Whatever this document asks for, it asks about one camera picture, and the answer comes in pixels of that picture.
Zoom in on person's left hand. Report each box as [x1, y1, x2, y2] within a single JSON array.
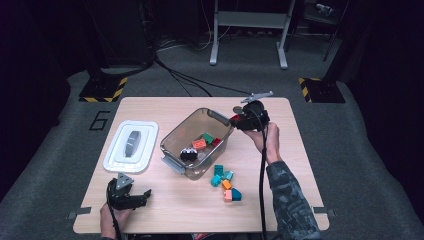
[[99, 201, 133, 240]]

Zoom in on small white grey device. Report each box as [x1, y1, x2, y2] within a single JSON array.
[[314, 2, 334, 16]]

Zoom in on person's right hand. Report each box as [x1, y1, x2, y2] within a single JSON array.
[[242, 121, 282, 165]]

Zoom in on grey tape strip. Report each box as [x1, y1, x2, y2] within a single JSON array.
[[311, 206, 336, 218], [66, 206, 92, 220]]

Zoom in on thin black floor cable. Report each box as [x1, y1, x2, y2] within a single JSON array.
[[162, 63, 214, 98], [153, 57, 254, 97]]

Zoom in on clear brown plastic container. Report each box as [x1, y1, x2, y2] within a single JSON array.
[[159, 107, 235, 181]]

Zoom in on black stand post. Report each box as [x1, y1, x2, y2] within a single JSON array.
[[324, 0, 354, 81]]

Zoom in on white cable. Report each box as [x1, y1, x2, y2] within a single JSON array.
[[156, 19, 231, 53]]

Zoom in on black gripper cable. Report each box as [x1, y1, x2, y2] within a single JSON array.
[[105, 179, 123, 240], [253, 108, 270, 240]]

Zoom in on black cabinet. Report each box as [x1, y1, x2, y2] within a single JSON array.
[[87, 0, 155, 68]]

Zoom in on white container lid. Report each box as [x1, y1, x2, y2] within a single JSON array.
[[102, 119, 160, 174]]

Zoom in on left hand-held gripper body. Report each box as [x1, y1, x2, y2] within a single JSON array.
[[105, 172, 136, 212]]

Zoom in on thick black floor cable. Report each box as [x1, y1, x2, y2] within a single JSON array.
[[99, 56, 158, 77]]

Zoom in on black object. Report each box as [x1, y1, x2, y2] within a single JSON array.
[[179, 147, 199, 162]]

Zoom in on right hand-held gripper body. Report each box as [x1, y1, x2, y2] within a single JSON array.
[[240, 90, 274, 132]]

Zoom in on orange-red toy block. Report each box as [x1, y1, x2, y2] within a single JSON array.
[[191, 138, 208, 151]]

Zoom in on white metal stand frame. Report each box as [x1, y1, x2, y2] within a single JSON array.
[[209, 0, 297, 70]]

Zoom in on black yellow-striped stand base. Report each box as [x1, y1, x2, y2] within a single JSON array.
[[78, 76, 129, 103], [298, 76, 347, 104]]

